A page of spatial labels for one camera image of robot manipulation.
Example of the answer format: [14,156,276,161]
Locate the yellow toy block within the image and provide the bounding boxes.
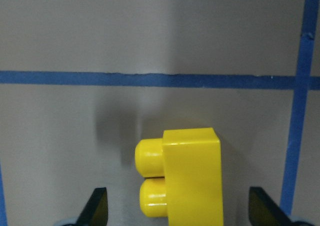
[134,128,224,225]

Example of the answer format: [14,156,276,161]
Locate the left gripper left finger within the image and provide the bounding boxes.
[75,187,108,226]

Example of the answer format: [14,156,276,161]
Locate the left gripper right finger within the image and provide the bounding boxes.
[248,186,294,226]

